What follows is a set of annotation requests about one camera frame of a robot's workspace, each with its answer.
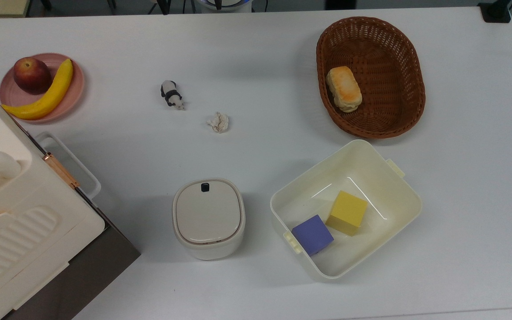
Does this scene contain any cream trash can lid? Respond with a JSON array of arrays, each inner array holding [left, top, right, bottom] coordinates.
[[175, 180, 242, 244]]

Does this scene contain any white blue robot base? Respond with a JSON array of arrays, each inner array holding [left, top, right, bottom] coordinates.
[[196, 0, 255, 13]]

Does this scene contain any cream trash can body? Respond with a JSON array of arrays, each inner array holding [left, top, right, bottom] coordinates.
[[172, 178, 246, 261]]

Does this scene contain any small panda toy figure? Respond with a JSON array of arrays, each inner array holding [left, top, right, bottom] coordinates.
[[160, 80, 186, 111]]

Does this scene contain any crumpled white paper ball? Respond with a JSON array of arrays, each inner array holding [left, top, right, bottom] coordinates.
[[206, 112, 230, 134]]

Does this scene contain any pink round plate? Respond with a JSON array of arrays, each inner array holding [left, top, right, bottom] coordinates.
[[0, 53, 85, 124]]

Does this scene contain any yellow banana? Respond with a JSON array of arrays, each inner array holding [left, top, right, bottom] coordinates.
[[1, 59, 74, 121]]

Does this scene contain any red apple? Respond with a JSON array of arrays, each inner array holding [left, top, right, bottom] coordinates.
[[13, 57, 53, 95]]

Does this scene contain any toasted bread loaf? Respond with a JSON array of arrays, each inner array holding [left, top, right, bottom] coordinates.
[[326, 66, 363, 113]]

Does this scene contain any brown wicker basket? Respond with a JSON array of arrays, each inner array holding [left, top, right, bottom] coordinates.
[[316, 16, 426, 139]]

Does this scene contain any yellow foam cube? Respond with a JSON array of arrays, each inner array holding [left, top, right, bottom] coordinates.
[[325, 190, 368, 236]]

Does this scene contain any purple foam cube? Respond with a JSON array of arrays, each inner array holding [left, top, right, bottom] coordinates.
[[292, 215, 335, 256]]

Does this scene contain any cream plastic bin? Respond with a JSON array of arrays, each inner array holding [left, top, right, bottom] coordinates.
[[270, 139, 423, 281]]

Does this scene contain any black table clamp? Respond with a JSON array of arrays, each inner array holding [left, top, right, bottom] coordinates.
[[477, 0, 512, 24]]

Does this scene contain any cream countertop oven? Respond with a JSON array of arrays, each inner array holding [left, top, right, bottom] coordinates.
[[0, 80, 105, 320]]

